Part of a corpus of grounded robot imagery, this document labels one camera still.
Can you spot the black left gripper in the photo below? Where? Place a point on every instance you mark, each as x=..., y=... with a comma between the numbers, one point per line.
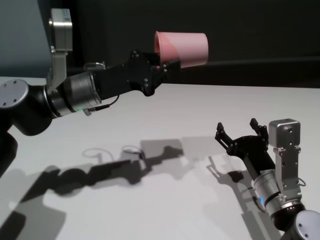
x=120, y=80

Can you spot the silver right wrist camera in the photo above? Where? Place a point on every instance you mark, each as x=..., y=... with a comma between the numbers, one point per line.
x=285, y=135

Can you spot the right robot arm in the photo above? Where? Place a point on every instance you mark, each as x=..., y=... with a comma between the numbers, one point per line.
x=270, y=190

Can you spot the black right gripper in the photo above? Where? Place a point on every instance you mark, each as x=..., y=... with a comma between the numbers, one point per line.
x=252, y=152

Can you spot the black vertical post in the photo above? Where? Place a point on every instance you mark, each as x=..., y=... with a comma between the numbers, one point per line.
x=77, y=37

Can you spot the grey horizontal metal rail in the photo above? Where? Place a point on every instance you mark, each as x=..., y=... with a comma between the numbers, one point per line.
x=250, y=67

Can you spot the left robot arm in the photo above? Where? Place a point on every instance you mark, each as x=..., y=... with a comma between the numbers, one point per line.
x=30, y=117

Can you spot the pink plastic cup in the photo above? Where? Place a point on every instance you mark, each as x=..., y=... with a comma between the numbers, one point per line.
x=190, y=50

